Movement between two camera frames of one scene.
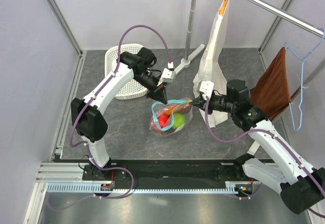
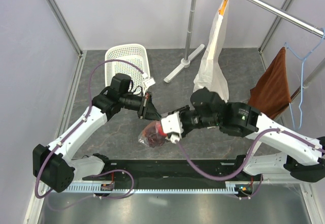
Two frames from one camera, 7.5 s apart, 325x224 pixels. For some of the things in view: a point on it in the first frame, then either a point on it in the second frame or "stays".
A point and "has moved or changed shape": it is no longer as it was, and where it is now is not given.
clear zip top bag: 168,118 has moved or changed shape
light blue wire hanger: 302,60 stays
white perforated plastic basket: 136,88 stays
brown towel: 272,93 stays
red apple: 162,118 has moved or changed shape
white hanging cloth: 211,70 stays
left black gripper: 157,94 to 147,107
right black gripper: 198,101 to 184,129
